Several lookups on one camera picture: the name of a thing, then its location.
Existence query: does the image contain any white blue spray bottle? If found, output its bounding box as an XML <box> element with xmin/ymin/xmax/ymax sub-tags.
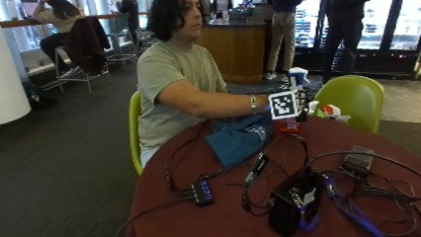
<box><xmin>276</xmin><ymin>66</ymin><xmax>312</xmax><ymax>134</ymax></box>

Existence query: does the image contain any white marker cube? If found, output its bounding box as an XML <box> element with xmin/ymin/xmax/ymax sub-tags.
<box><xmin>266</xmin><ymin>90</ymin><xmax>302</xmax><ymax>120</ymax></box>

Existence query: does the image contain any white red spray bottle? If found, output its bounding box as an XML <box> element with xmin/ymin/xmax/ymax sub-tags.
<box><xmin>306</xmin><ymin>100</ymin><xmax>352</xmax><ymax>123</ymax></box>

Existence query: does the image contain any green chair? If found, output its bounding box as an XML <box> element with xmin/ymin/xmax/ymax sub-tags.
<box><xmin>312</xmin><ymin>74</ymin><xmax>384</xmax><ymax>134</ymax></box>
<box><xmin>127</xmin><ymin>91</ymin><xmax>145</xmax><ymax>177</ymax></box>

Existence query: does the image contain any blue cloth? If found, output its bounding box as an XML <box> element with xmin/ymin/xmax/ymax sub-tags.
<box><xmin>203</xmin><ymin>112</ymin><xmax>272</xmax><ymax>170</ymax></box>

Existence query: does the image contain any black adapter dongle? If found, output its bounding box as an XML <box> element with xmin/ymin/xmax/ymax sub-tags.
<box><xmin>250</xmin><ymin>152</ymin><xmax>270</xmax><ymax>177</ymax></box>

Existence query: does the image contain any person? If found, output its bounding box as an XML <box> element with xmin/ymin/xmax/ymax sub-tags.
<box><xmin>135</xmin><ymin>0</ymin><xmax>310</xmax><ymax>168</ymax></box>
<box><xmin>31</xmin><ymin>0</ymin><xmax>86</xmax><ymax>75</ymax></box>
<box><xmin>262</xmin><ymin>0</ymin><xmax>304</xmax><ymax>82</ymax></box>
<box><xmin>114</xmin><ymin>0</ymin><xmax>142</xmax><ymax>50</ymax></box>
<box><xmin>320</xmin><ymin>0</ymin><xmax>370</xmax><ymax>84</ymax></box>

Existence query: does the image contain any grey power adapter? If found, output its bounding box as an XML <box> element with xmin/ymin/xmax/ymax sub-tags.
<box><xmin>340</xmin><ymin>144</ymin><xmax>375</xmax><ymax>176</ymax></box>

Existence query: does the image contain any wooden counter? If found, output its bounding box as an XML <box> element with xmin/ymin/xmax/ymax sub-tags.
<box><xmin>193</xmin><ymin>19</ymin><xmax>268</xmax><ymax>83</ymax></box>

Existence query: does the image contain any black box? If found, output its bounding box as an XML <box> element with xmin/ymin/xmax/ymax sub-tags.
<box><xmin>266</xmin><ymin>170</ymin><xmax>326</xmax><ymax>237</ymax></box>

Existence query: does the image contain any black usb hub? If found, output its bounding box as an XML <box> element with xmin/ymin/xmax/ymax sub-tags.
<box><xmin>189</xmin><ymin>178</ymin><xmax>215</xmax><ymax>207</ymax></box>

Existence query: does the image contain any metal high chair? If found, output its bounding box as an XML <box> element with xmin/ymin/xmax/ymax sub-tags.
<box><xmin>51</xmin><ymin>45</ymin><xmax>113</xmax><ymax>97</ymax></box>
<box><xmin>103</xmin><ymin>12</ymin><xmax>141</xmax><ymax>68</ymax></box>

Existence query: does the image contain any dark jacket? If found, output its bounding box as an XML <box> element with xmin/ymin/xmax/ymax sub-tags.
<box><xmin>63</xmin><ymin>16</ymin><xmax>113</xmax><ymax>76</ymax></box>

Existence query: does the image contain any black bag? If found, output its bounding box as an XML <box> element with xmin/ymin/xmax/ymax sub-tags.
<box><xmin>19</xmin><ymin>81</ymin><xmax>58</xmax><ymax>107</ymax></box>

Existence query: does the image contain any white column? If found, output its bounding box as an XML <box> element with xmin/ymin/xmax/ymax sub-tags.
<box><xmin>0</xmin><ymin>26</ymin><xmax>33</xmax><ymax>126</ymax></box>

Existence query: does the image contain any wooden bar ledge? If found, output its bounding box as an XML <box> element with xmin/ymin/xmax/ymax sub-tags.
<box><xmin>0</xmin><ymin>12</ymin><xmax>150</xmax><ymax>30</ymax></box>

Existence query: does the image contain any black dongle cable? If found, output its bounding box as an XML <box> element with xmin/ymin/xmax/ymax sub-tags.
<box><xmin>238</xmin><ymin>133</ymin><xmax>310</xmax><ymax>217</ymax></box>

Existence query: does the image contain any black cable tangle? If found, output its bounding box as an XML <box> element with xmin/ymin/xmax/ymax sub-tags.
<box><xmin>303</xmin><ymin>150</ymin><xmax>421</xmax><ymax>237</ymax></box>

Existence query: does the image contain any blue cable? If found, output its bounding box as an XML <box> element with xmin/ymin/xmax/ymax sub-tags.
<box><xmin>298</xmin><ymin>176</ymin><xmax>386</xmax><ymax>237</ymax></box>

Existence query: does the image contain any black hub cable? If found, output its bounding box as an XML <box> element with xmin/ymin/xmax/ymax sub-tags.
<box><xmin>114</xmin><ymin>119</ymin><xmax>225</xmax><ymax>237</ymax></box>

